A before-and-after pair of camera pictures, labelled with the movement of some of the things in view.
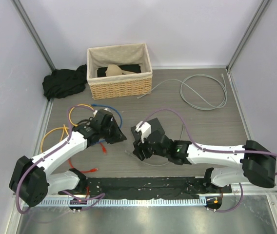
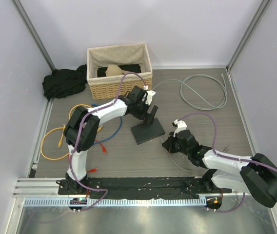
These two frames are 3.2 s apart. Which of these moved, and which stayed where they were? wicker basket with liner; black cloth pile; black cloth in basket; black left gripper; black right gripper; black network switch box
Moved: black right gripper; black left gripper
Stayed: black cloth in basket; wicker basket with liner; black network switch box; black cloth pile
